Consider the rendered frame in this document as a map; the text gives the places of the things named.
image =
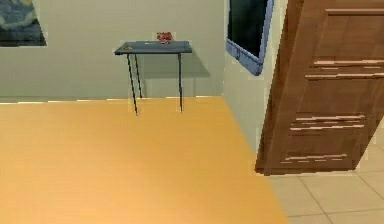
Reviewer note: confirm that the dark grey thin-legged table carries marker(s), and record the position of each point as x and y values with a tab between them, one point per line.
153	47

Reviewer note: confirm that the small yellow object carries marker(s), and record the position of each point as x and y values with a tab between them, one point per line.
126	48

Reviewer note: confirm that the red flower bowl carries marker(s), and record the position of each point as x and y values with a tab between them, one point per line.
164	36

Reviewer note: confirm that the blue framed wall television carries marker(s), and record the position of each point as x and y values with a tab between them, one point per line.
246	26

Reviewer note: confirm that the blue framed wall painting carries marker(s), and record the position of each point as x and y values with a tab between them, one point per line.
18	23

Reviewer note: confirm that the brown wooden room door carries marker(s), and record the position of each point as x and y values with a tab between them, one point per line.
326	93

